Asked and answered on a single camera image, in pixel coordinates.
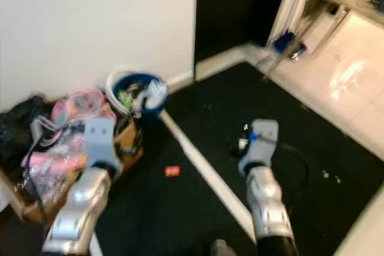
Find blue bucket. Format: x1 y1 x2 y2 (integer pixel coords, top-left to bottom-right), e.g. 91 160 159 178
104 67 170 132

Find white floor tape strip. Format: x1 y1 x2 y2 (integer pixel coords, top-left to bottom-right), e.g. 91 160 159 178
158 109 260 245

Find small red rectangular item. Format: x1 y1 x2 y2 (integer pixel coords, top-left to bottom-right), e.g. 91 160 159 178
163 165 182 177

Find black floor mat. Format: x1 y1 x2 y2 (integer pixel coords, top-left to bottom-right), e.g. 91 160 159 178
90 61 384 256

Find pink plastic toys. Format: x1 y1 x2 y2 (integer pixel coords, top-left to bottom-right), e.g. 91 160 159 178
20 87 119 182

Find grey right robot leg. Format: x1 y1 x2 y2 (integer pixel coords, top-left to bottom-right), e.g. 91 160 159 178
209 239 230 256

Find black plastic bag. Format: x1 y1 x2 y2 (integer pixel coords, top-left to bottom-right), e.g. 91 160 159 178
0 94 56 170

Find blue crate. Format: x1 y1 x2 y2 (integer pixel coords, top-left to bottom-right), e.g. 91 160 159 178
271 30 308 63

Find long brown cardboard box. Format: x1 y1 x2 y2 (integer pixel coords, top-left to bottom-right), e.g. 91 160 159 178
3 121 146 225

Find light grey right wrist camera mount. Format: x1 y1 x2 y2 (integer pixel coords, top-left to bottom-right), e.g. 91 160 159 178
237 119 281 177

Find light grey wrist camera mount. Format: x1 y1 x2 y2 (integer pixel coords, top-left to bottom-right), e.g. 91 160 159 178
237 119 281 177
83 116 125 174

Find light grey left wrist camera mount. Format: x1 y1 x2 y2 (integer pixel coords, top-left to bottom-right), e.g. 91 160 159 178
83 116 125 174

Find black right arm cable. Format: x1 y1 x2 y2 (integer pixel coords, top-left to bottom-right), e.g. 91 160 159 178
253 135 311 209

